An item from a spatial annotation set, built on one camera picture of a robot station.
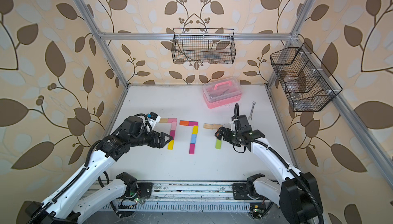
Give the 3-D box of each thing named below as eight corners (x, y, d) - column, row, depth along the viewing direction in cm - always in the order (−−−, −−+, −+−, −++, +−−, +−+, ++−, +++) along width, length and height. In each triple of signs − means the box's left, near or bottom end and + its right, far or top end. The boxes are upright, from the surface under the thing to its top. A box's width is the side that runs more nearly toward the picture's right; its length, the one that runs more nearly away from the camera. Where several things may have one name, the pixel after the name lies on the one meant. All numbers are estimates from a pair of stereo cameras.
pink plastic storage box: (209, 111, 107) (210, 99, 97) (201, 96, 116) (201, 83, 106) (241, 101, 112) (245, 89, 102) (231, 87, 122) (234, 75, 112)
